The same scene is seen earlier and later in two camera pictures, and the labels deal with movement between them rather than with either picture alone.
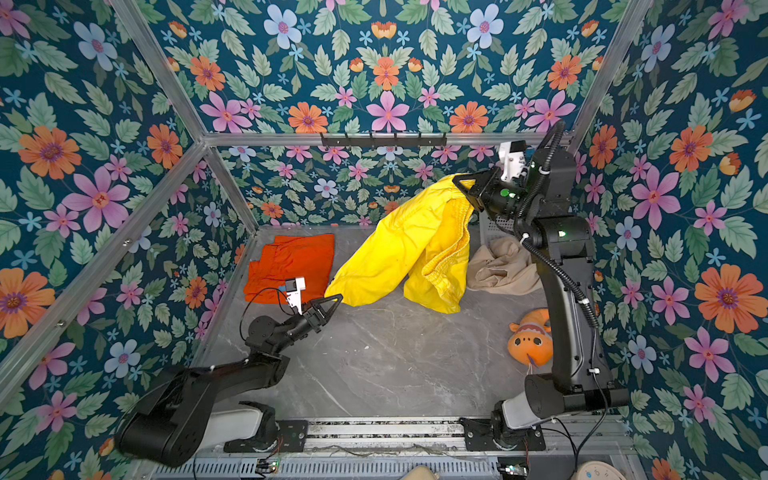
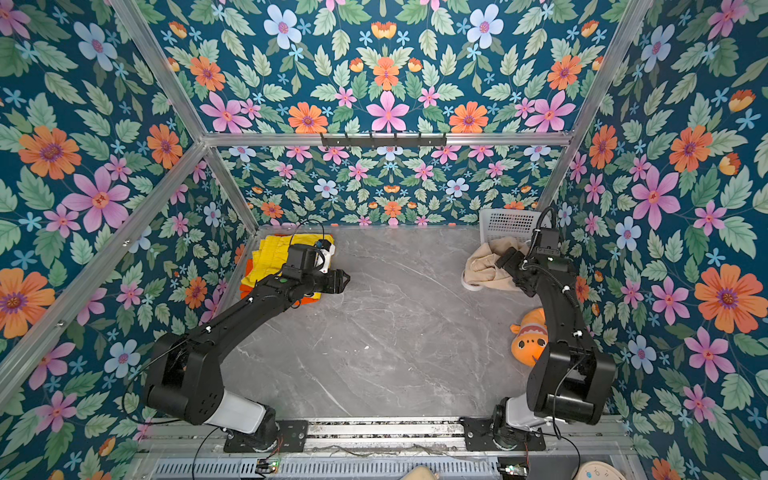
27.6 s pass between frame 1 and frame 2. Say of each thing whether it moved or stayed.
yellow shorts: moved
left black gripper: moved
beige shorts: stayed
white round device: stayed
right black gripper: moved
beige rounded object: stayed
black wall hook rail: stayed
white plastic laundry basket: stayed
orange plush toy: stayed
